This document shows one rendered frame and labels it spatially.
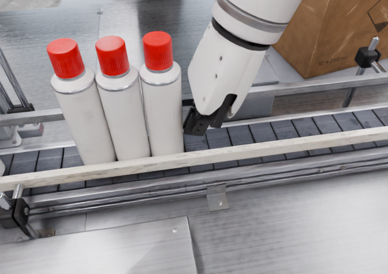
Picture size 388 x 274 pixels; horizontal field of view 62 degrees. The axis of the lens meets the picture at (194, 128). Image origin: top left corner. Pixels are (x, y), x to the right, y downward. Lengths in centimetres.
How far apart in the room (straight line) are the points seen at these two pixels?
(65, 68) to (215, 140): 26
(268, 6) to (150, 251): 31
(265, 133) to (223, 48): 23
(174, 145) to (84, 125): 13
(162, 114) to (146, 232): 16
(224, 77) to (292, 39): 40
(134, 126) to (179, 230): 15
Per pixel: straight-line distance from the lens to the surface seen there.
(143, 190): 49
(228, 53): 35
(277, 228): 51
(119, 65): 38
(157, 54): 37
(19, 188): 49
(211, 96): 37
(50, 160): 55
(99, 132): 45
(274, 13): 34
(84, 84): 40
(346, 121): 62
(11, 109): 56
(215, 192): 52
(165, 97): 40
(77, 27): 97
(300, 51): 73
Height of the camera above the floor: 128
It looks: 47 degrees down
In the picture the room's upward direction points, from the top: straight up
